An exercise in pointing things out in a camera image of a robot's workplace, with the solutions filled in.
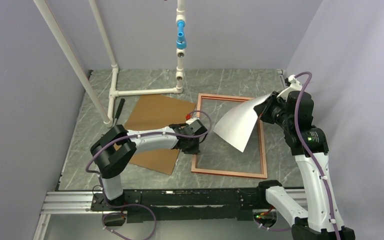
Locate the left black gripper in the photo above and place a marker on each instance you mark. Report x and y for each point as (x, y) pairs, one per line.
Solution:
(194, 151)

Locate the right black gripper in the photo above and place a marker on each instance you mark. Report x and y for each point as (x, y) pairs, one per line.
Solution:
(263, 109)

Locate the white photo sheet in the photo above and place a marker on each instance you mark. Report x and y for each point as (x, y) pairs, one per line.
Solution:
(236, 126)

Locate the brown backing board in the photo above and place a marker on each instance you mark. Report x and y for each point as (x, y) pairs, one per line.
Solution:
(153, 112)

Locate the orange wooden picture frame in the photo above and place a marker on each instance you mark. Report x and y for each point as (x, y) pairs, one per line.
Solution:
(195, 169)

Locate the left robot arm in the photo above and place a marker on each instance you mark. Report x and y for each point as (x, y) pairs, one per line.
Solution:
(114, 150)

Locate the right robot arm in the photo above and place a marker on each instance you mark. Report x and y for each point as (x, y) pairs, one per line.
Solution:
(321, 220)

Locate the white PVC pipe stand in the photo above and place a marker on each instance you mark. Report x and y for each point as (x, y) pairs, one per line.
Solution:
(108, 115)

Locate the blue pipe fitting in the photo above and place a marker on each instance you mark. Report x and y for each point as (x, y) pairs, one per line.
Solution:
(181, 42)

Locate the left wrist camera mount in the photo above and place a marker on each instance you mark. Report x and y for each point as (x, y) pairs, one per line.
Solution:
(190, 119)

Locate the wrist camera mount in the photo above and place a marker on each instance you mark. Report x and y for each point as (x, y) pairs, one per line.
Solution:
(293, 85)
(190, 119)

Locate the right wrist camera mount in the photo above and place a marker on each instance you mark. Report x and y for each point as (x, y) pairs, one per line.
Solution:
(293, 85)

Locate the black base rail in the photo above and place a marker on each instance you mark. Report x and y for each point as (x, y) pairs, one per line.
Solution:
(141, 205)

